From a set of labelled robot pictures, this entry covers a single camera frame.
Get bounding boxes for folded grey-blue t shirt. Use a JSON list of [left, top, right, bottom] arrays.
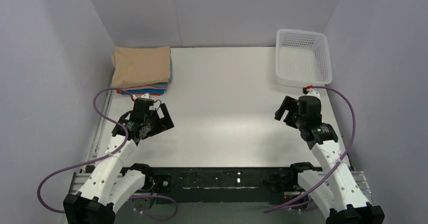
[[157, 59, 173, 90]]

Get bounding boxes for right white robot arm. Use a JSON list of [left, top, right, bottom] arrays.
[[275, 95, 385, 223]]

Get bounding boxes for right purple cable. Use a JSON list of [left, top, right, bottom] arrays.
[[263, 85, 356, 214]]

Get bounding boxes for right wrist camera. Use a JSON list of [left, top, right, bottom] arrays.
[[302, 85, 320, 99]]

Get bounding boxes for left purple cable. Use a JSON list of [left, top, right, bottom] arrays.
[[36, 88, 179, 222]]

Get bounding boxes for purple cable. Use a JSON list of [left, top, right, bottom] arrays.
[[263, 85, 356, 214], [36, 88, 179, 222]]

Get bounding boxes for folded orange t shirt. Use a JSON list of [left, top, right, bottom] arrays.
[[116, 88, 163, 97]]

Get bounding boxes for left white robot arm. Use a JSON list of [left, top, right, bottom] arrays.
[[63, 97, 174, 223]]

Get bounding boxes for white plastic basket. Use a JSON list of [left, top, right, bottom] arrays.
[[275, 29, 333, 87]]

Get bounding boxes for folded blue t shirt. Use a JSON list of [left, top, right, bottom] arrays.
[[125, 88, 166, 95]]

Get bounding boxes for folded pink t shirt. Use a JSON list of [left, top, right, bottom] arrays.
[[124, 82, 169, 91]]

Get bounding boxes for beige t shirt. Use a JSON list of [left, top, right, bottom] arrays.
[[112, 46, 171, 88]]

